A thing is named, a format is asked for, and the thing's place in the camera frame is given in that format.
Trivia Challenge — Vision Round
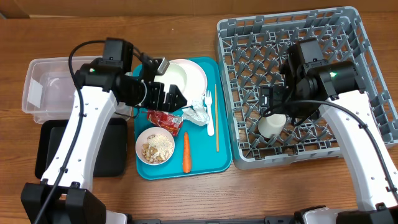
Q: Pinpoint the red snack wrapper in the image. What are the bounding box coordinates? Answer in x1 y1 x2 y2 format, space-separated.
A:
146 110 183 136

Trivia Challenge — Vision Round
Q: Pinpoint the white napkin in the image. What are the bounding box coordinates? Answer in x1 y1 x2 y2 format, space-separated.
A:
182 100 210 126

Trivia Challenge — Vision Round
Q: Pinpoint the white plastic cup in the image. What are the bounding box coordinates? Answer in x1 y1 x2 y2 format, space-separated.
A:
258 114 287 139

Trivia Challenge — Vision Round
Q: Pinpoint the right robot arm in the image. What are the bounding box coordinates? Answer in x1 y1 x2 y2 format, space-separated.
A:
259 38 397 223

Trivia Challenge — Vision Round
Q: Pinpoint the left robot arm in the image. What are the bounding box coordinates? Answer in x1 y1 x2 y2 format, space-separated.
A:
21 38 187 223

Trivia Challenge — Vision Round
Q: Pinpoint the grey dishwasher rack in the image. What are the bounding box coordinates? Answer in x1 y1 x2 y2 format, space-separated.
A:
216 7 397 170

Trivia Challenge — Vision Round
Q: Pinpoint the small white plate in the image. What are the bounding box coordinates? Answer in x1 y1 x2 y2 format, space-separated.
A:
154 62 187 94

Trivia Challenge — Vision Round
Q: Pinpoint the large white plate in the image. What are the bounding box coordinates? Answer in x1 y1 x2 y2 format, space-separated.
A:
170 59 208 107

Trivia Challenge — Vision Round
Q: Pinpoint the white plastic fork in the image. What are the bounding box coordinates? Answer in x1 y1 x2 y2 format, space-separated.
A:
204 90 215 136

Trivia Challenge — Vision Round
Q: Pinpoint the wooden chopstick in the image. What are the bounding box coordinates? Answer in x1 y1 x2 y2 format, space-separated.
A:
215 84 220 152

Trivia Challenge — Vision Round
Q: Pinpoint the bowl with nuts and crumbs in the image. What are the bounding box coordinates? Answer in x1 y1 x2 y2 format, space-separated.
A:
136 127 175 166

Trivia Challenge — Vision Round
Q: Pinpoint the teal serving tray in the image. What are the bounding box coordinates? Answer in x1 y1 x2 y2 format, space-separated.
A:
136 57 232 180

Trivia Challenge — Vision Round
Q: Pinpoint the orange carrot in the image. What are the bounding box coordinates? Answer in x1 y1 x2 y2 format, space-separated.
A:
182 132 192 173

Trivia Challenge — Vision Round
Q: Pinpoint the black plastic tray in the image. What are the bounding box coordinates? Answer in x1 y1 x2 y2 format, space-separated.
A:
35 118 127 179

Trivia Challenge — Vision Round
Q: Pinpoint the clear plastic storage bin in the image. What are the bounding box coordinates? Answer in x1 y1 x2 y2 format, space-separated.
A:
21 55 134 124

